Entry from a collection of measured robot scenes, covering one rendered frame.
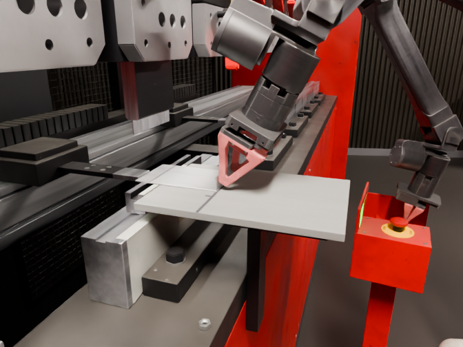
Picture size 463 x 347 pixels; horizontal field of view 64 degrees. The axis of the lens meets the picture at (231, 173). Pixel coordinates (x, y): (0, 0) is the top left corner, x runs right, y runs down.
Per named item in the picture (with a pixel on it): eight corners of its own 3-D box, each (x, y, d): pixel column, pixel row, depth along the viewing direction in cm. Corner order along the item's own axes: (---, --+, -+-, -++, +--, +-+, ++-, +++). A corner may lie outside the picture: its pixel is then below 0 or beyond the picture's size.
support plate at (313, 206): (344, 242, 40) (345, 234, 40) (134, 210, 48) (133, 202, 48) (349, 186, 56) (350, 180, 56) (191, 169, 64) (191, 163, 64)
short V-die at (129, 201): (145, 215, 51) (143, 195, 50) (126, 212, 52) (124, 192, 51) (201, 171, 69) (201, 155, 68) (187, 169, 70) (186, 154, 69)
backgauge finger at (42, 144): (122, 200, 53) (119, 166, 51) (-15, 180, 60) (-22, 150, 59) (163, 173, 63) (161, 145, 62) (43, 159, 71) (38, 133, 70)
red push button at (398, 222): (406, 238, 85) (408, 224, 84) (387, 235, 86) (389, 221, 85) (406, 230, 88) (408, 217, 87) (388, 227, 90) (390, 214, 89)
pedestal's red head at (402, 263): (422, 294, 84) (437, 222, 78) (349, 276, 90) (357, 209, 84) (420, 251, 101) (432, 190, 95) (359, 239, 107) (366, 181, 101)
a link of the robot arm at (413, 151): (465, 129, 83) (441, 127, 92) (417, 117, 82) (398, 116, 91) (448, 180, 85) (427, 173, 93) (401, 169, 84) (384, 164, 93)
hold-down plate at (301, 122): (297, 138, 134) (297, 129, 133) (282, 136, 136) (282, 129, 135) (308, 122, 161) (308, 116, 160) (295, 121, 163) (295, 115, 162)
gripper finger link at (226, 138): (196, 176, 50) (225, 117, 46) (214, 161, 56) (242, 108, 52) (238, 203, 49) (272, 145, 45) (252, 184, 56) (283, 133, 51)
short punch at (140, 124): (140, 135, 49) (134, 60, 46) (127, 134, 49) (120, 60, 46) (174, 121, 58) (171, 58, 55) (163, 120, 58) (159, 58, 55)
